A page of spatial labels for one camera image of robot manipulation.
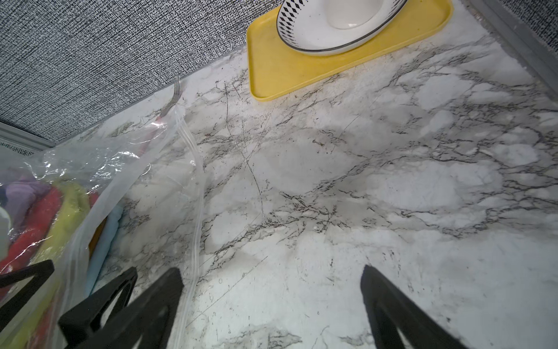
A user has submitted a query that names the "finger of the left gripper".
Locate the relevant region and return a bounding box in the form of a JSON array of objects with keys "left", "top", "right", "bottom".
[{"left": 0, "top": 259, "right": 56, "bottom": 332}]

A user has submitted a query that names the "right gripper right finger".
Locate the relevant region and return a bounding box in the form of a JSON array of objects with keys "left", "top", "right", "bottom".
[{"left": 360, "top": 266, "right": 464, "bottom": 348}]

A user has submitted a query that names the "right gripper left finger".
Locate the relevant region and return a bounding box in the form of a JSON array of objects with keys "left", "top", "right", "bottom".
[{"left": 58, "top": 267, "right": 184, "bottom": 348}]

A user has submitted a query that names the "clear plastic vacuum bag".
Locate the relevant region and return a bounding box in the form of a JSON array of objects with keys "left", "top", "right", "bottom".
[{"left": 1, "top": 104, "right": 205, "bottom": 348}]

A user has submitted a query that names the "colourful folded clothes stack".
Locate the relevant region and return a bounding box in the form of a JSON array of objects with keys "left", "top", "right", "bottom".
[{"left": 1, "top": 177, "right": 105, "bottom": 348}]

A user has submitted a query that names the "yellow plastic tray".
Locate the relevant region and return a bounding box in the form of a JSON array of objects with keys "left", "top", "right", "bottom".
[{"left": 247, "top": 0, "right": 453, "bottom": 101}]

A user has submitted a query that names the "white patterned bowl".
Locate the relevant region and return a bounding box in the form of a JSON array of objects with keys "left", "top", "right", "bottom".
[{"left": 276, "top": 0, "right": 408, "bottom": 56}]

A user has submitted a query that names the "white cup red inside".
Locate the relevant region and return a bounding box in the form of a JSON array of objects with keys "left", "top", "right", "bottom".
[{"left": 324, "top": 0, "right": 383, "bottom": 30}]

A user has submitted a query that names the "pink handled fork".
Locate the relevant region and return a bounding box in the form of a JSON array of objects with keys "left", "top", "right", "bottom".
[{"left": 158, "top": 78, "right": 182, "bottom": 119}]

